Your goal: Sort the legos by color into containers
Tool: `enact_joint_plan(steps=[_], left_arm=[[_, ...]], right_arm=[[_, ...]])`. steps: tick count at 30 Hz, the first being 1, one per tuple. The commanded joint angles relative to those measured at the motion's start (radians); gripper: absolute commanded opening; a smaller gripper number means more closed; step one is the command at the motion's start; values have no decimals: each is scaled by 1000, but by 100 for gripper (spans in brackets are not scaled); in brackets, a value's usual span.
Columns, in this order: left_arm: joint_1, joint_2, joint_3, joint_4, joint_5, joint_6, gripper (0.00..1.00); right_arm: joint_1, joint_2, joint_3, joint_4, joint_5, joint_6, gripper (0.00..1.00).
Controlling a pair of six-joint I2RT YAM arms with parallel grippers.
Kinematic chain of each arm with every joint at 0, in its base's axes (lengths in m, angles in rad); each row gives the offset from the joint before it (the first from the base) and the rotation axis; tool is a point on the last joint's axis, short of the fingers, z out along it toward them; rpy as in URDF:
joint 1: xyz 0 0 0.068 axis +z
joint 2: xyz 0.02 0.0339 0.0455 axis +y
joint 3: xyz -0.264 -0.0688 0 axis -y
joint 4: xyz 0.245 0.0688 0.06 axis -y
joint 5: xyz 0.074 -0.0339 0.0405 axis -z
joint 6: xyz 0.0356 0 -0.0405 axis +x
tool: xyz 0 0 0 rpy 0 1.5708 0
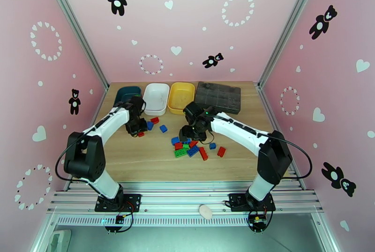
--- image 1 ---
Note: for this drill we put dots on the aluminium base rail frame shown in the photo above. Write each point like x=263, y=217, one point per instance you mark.
x=181, y=198

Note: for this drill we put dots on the long blue lego brick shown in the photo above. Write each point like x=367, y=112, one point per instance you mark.
x=193, y=151

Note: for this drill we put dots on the white plastic bin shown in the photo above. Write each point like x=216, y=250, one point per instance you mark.
x=156, y=96

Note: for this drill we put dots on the long green lego brick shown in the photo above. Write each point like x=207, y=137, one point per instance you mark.
x=181, y=152

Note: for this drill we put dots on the aluminium corner post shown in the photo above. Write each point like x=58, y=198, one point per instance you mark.
x=290, y=25
x=76, y=28

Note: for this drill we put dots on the small circuit board yellow connector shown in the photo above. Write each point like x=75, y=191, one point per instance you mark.
x=257, y=220

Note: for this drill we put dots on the dark teal plastic bin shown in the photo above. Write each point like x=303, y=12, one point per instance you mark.
x=126, y=91

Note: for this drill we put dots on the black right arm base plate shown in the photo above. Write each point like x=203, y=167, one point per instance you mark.
x=235, y=201

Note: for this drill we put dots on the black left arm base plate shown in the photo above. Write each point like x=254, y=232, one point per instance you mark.
x=132, y=201

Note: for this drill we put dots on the black compartment organizer box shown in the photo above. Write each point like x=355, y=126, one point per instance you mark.
x=219, y=96

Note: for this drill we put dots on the yellow plastic bin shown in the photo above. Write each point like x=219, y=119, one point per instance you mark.
x=181, y=96

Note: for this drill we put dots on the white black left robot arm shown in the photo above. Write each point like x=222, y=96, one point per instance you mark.
x=111, y=122

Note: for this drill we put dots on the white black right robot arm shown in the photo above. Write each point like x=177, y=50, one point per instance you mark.
x=234, y=128

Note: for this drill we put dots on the long red lego brick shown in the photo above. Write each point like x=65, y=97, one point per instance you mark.
x=203, y=153

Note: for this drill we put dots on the small black circuit board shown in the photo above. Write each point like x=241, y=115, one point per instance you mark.
x=119, y=219

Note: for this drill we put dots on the beige oval object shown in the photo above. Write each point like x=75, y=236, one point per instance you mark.
x=205, y=211

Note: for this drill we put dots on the white plastic object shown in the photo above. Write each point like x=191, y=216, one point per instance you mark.
x=60, y=241

